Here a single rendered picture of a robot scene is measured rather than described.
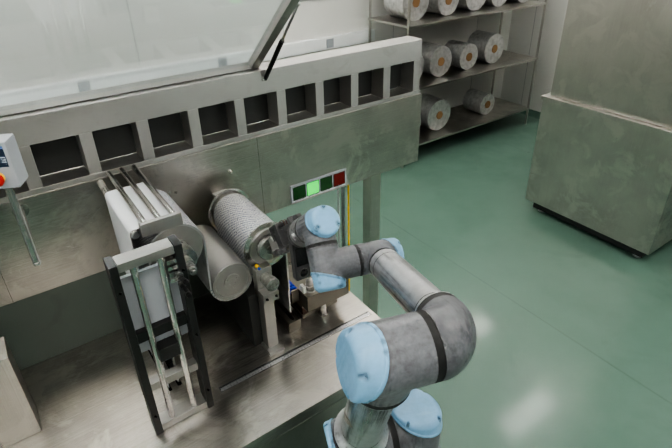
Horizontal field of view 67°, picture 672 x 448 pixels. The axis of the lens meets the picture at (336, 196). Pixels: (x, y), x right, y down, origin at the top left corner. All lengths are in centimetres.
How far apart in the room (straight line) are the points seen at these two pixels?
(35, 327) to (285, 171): 91
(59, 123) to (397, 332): 106
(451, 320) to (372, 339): 13
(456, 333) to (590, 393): 215
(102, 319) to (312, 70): 106
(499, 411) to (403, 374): 194
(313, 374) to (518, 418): 138
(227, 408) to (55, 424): 46
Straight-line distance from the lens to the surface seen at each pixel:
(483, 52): 538
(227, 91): 164
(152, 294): 129
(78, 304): 178
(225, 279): 148
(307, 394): 154
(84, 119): 154
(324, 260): 116
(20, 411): 162
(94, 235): 167
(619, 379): 308
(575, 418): 282
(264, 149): 175
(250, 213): 153
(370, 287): 267
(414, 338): 81
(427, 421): 121
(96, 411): 166
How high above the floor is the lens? 208
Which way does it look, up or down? 29 degrees down
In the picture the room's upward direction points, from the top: 1 degrees counter-clockwise
